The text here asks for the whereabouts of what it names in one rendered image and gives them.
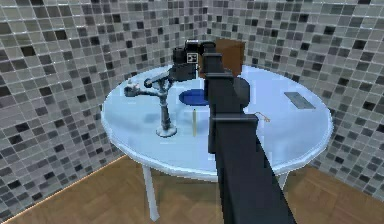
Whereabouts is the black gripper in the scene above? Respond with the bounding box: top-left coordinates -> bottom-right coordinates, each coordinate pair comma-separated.
143,46 -> 199,89

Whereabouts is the blue plate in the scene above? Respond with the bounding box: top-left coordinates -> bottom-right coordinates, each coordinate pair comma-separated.
178,88 -> 211,107

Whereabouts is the yellow pencil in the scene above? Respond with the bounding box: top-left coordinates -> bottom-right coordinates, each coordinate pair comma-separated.
192,108 -> 198,138

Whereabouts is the brown box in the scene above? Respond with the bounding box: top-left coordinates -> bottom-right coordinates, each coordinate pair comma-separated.
199,38 -> 246,79

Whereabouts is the grey flat remote control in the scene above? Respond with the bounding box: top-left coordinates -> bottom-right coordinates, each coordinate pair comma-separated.
283,91 -> 316,111

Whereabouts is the white round table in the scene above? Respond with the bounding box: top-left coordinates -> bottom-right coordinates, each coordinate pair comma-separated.
100,63 -> 334,223

